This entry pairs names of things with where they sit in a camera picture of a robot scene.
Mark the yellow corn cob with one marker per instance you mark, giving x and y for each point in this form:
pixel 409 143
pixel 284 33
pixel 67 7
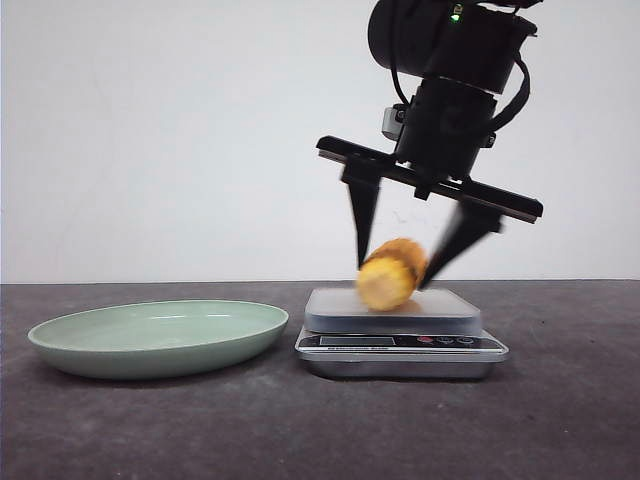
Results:
pixel 391 273

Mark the silver digital kitchen scale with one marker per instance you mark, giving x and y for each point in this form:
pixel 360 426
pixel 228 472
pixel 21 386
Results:
pixel 435 334

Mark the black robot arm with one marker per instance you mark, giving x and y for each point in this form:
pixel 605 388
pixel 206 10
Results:
pixel 463 52

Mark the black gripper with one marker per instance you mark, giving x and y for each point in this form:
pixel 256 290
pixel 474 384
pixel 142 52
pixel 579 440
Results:
pixel 440 136

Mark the green plate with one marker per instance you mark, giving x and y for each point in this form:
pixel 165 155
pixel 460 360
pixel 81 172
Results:
pixel 161 339

